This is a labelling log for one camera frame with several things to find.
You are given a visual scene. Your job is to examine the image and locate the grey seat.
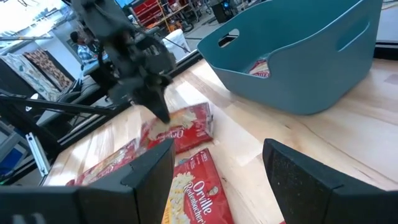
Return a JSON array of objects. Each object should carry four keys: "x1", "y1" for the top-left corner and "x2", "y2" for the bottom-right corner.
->
[{"x1": 57, "y1": 75, "x2": 103, "y2": 105}]

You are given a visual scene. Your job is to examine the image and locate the blue bin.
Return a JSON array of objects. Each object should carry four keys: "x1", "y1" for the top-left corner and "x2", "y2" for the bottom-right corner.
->
[{"x1": 0, "y1": 145, "x2": 25, "y2": 177}]

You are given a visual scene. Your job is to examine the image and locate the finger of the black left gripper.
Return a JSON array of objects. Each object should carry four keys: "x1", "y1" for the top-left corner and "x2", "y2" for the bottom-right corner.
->
[{"x1": 141, "y1": 84, "x2": 172, "y2": 124}]

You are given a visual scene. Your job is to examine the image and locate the red shelf rack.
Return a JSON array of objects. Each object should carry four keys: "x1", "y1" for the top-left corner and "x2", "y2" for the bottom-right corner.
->
[{"x1": 129, "y1": 0, "x2": 175, "y2": 29}]

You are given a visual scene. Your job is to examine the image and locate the white aluminium bracket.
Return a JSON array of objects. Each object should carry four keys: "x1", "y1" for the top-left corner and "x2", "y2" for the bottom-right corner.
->
[{"x1": 25, "y1": 131, "x2": 52, "y2": 177}]

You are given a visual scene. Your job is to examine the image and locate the black equipment case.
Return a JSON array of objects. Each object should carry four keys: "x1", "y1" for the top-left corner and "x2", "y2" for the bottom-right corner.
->
[{"x1": 210, "y1": 0, "x2": 238, "y2": 24}]

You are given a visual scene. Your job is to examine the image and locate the brown patterned fabric panel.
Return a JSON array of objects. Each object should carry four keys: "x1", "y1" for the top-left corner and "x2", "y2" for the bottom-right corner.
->
[{"x1": 22, "y1": 48, "x2": 74, "y2": 91}]

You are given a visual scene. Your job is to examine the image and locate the pale patterned fabric panel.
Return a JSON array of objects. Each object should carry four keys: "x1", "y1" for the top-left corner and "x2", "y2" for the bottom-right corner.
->
[{"x1": 1, "y1": 52, "x2": 62, "y2": 102}]

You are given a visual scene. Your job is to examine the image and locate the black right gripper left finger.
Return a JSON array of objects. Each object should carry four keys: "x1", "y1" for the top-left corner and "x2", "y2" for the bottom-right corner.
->
[{"x1": 77, "y1": 138, "x2": 177, "y2": 224}]

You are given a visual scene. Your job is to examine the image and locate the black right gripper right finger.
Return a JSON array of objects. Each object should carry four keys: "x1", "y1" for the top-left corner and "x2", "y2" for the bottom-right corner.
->
[{"x1": 262, "y1": 138, "x2": 398, "y2": 224}]

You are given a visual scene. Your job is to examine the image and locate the person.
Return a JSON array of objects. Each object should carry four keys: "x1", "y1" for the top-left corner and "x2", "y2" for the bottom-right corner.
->
[{"x1": 69, "y1": 30, "x2": 98, "y2": 67}]

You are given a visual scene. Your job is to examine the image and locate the black tripod bars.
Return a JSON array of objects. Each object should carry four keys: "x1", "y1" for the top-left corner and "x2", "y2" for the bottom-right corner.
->
[{"x1": 0, "y1": 92, "x2": 131, "y2": 158}]

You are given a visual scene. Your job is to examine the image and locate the red popcorn bag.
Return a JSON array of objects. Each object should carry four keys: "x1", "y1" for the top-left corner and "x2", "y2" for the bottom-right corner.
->
[
  {"x1": 160, "y1": 148, "x2": 235, "y2": 224},
  {"x1": 248, "y1": 58, "x2": 272, "y2": 79},
  {"x1": 139, "y1": 102, "x2": 215, "y2": 155},
  {"x1": 66, "y1": 138, "x2": 147, "y2": 187}
]

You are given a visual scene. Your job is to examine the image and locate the teal plastic basket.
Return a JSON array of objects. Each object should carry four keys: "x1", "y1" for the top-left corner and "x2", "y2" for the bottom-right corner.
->
[{"x1": 197, "y1": 0, "x2": 384, "y2": 116}]

